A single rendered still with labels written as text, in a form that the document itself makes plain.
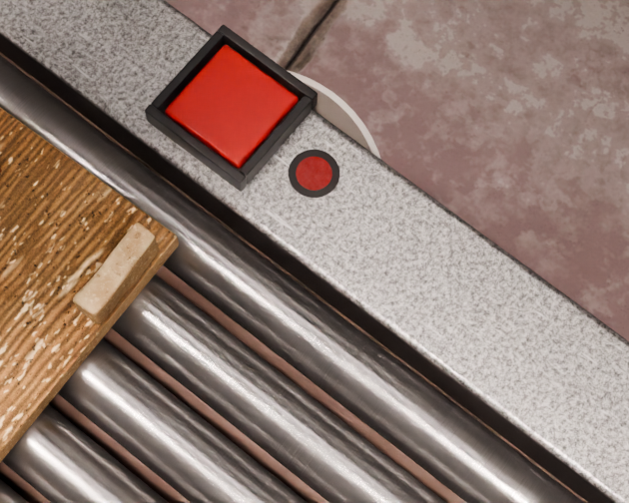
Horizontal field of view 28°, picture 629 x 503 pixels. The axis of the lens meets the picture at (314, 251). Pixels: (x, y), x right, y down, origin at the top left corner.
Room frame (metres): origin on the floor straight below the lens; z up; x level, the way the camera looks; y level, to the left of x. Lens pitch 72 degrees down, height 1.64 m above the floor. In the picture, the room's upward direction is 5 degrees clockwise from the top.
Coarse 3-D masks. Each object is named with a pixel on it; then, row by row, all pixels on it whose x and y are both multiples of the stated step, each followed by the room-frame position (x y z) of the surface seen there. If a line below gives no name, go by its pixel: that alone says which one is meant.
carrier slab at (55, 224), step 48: (0, 144) 0.27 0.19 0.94; (48, 144) 0.28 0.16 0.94; (0, 192) 0.24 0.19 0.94; (48, 192) 0.25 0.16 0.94; (96, 192) 0.25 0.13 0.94; (0, 240) 0.21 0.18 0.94; (48, 240) 0.22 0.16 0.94; (96, 240) 0.22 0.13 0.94; (0, 288) 0.18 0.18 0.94; (48, 288) 0.19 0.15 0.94; (0, 336) 0.16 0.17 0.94; (48, 336) 0.16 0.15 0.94; (96, 336) 0.16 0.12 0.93; (0, 384) 0.13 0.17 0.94; (48, 384) 0.13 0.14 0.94; (0, 432) 0.10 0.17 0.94
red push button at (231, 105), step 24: (216, 72) 0.34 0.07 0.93; (240, 72) 0.34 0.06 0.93; (264, 72) 0.34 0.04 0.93; (192, 96) 0.32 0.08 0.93; (216, 96) 0.32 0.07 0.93; (240, 96) 0.32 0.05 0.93; (264, 96) 0.32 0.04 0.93; (288, 96) 0.32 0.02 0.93; (192, 120) 0.30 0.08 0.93; (216, 120) 0.30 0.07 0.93; (240, 120) 0.30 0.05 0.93; (264, 120) 0.31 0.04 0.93; (216, 144) 0.29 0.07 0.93; (240, 144) 0.29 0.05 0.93
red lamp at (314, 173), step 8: (304, 160) 0.29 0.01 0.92; (312, 160) 0.29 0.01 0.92; (320, 160) 0.29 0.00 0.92; (304, 168) 0.28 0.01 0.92; (312, 168) 0.28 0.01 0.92; (320, 168) 0.28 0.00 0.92; (328, 168) 0.28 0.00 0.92; (304, 176) 0.28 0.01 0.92; (312, 176) 0.28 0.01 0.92; (320, 176) 0.28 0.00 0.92; (328, 176) 0.28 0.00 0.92; (304, 184) 0.27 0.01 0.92; (312, 184) 0.27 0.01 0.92; (320, 184) 0.27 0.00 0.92
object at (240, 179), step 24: (216, 48) 0.35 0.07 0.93; (240, 48) 0.35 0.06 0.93; (192, 72) 0.33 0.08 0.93; (288, 72) 0.34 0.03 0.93; (168, 96) 0.32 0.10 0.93; (312, 96) 0.32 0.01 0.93; (168, 120) 0.30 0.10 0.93; (288, 120) 0.31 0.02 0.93; (192, 144) 0.29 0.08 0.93; (264, 144) 0.29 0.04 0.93; (216, 168) 0.27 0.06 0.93
